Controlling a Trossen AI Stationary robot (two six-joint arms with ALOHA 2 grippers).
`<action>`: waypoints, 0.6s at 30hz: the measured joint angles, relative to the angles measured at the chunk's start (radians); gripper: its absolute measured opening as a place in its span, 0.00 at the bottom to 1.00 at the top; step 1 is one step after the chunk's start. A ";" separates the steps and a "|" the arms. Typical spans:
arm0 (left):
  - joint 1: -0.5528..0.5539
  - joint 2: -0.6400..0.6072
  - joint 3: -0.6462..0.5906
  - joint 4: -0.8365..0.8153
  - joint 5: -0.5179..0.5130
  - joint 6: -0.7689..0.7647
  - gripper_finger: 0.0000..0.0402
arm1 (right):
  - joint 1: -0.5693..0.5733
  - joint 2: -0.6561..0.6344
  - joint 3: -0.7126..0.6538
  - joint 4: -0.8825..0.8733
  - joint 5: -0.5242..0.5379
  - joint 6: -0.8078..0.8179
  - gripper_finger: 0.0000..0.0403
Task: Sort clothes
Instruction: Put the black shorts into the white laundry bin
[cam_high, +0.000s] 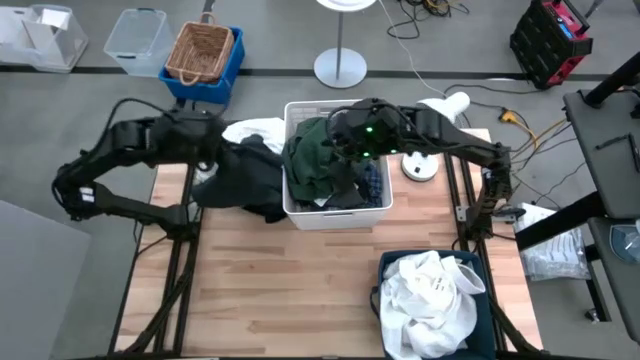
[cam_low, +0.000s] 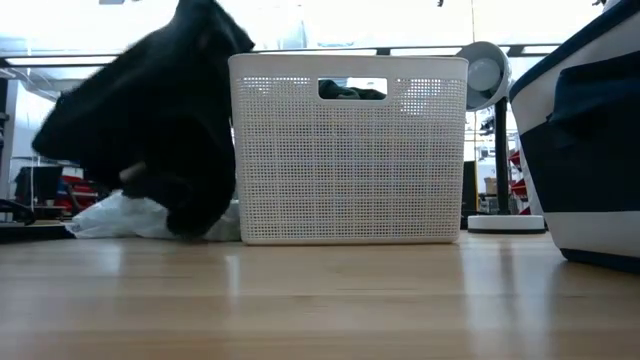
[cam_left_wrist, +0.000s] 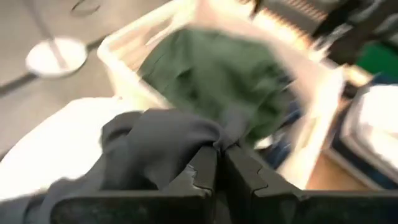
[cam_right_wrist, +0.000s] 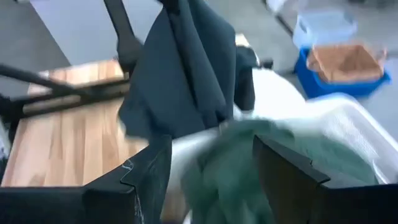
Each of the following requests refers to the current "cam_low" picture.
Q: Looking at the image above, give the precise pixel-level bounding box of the black garment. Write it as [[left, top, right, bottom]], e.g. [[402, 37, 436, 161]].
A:
[[30, 0, 256, 240]]

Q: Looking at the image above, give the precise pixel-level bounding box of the white perforated plastic basket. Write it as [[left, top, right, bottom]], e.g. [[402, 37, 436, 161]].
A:
[[228, 53, 470, 246]]

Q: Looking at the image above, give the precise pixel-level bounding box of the dark garment in basket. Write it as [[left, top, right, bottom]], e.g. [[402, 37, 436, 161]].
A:
[[318, 78, 388, 101]]

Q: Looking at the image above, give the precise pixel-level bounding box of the black upright panel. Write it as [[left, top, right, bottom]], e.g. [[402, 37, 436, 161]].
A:
[[460, 160, 480, 217]]

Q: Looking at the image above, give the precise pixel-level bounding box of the white standing fan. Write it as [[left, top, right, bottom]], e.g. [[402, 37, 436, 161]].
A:
[[454, 40, 548, 236]]

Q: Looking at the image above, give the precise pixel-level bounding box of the red shelf unit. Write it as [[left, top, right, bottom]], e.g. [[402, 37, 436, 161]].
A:
[[507, 148, 532, 217]]

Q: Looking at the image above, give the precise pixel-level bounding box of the white crumpled cloth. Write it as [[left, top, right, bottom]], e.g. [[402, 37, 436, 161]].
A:
[[64, 191, 243, 243]]

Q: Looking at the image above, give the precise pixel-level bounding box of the red storage rack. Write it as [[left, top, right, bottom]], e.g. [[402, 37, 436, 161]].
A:
[[53, 174, 104, 212]]

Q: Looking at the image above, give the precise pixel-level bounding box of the navy and white fabric bin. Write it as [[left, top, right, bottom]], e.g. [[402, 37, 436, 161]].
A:
[[508, 0, 640, 275]]

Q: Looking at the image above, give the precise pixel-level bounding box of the black monitor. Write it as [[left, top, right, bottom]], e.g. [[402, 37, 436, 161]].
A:
[[13, 165, 65, 205]]

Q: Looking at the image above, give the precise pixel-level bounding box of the black flat base plate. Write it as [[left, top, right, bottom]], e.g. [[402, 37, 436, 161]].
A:
[[0, 198, 77, 245]]

